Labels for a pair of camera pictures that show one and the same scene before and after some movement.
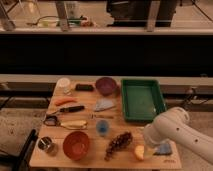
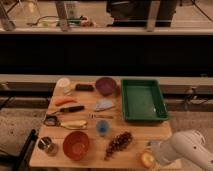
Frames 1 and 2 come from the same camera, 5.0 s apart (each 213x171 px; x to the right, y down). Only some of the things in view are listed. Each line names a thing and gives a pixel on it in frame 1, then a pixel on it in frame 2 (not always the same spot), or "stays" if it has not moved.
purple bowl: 105,86 stays
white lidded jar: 63,87 stays
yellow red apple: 140,151 -> 147,159
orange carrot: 64,100 stays
